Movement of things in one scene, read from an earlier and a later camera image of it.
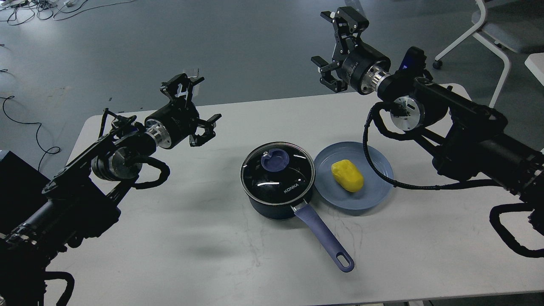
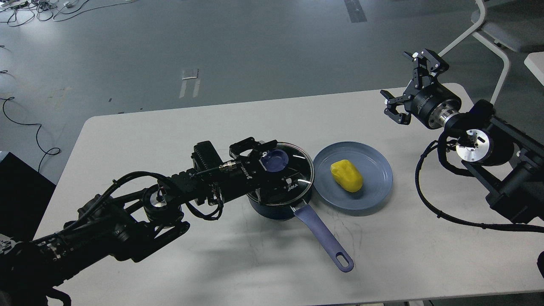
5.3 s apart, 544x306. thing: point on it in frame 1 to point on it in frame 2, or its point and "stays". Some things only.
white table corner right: (535, 62) stays
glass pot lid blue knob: (276, 160) stays
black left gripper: (178, 121) to (236, 179)
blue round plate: (375, 190) stays
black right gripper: (363, 66) to (432, 104)
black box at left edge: (21, 187) stays
